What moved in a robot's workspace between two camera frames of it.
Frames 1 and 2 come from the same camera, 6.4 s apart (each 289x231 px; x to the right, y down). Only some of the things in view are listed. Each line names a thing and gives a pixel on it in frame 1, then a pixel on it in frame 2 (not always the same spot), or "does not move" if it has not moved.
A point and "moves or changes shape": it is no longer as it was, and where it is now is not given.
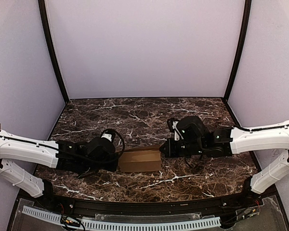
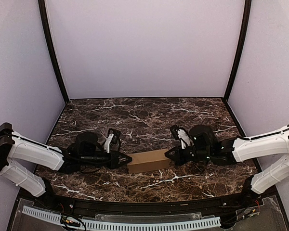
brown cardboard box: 144,158 moves or changes shape
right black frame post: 245,22 does not move
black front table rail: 81,206 does not move
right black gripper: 168,149 -> 182,156
